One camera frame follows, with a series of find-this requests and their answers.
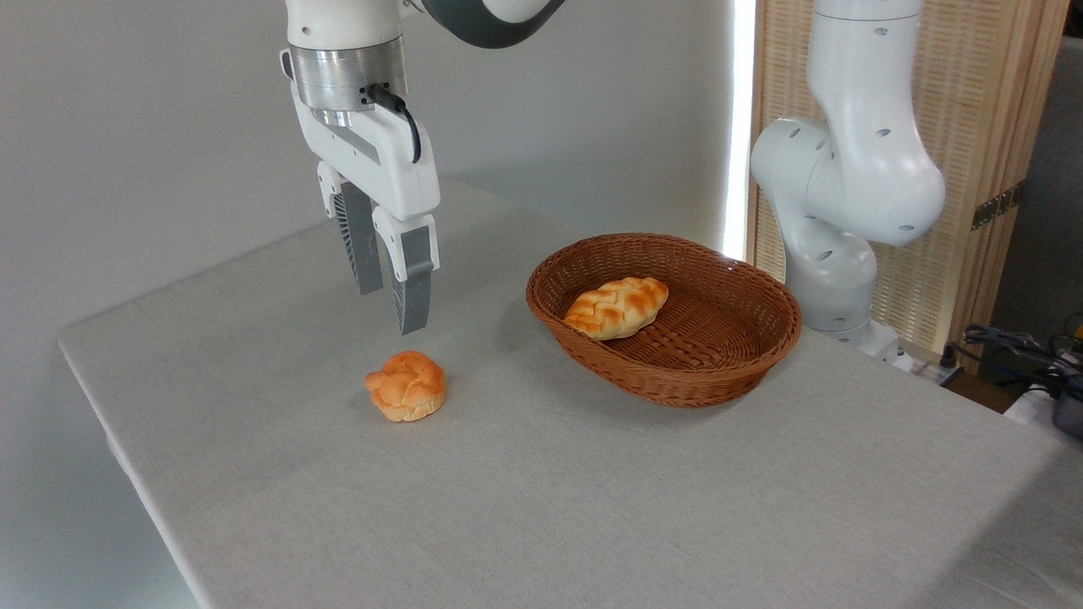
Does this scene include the dark metal screen hinge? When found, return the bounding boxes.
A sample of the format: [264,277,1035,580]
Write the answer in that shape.
[970,178,1027,232]

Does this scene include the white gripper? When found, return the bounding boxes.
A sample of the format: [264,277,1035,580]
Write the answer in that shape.
[290,83,442,336]

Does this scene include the round orange bread roll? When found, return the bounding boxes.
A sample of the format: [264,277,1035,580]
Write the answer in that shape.
[365,350,447,423]

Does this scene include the grey tablecloth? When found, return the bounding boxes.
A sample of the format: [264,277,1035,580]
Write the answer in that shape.
[58,178,1083,609]

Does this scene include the long braided bread loaf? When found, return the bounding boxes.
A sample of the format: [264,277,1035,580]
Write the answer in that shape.
[563,277,670,342]

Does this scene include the brown wicker basket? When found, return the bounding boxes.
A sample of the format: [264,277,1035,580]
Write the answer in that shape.
[525,233,803,409]

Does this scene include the black cable bundle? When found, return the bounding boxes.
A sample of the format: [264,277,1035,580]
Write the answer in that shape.
[942,323,1083,400]

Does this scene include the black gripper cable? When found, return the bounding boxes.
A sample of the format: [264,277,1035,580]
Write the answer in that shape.
[367,84,422,164]

